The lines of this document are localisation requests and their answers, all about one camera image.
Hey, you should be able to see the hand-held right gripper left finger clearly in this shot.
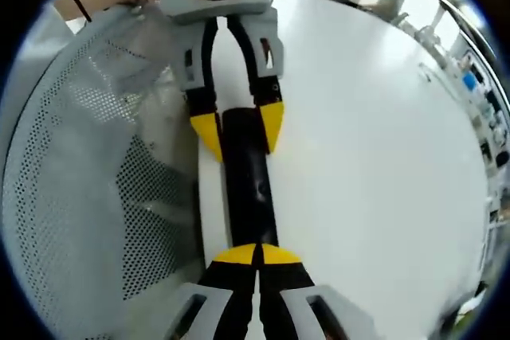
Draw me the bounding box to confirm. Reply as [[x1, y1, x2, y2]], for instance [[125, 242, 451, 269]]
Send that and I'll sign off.
[[162, 242, 260, 340]]

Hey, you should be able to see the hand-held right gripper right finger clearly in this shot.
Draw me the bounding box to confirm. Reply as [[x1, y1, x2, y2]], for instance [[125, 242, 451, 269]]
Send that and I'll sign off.
[[257, 242, 363, 340]]

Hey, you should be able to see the black remote control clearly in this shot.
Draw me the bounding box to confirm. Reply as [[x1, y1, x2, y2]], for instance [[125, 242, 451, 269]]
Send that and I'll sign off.
[[221, 107, 280, 248]]

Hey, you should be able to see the black wrist band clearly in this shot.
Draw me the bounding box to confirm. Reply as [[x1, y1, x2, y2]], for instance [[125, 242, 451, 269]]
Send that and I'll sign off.
[[66, 0, 93, 23]]

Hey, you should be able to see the grey mesh office chair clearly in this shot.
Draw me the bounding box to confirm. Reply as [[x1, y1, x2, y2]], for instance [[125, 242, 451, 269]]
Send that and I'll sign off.
[[0, 0, 210, 340]]

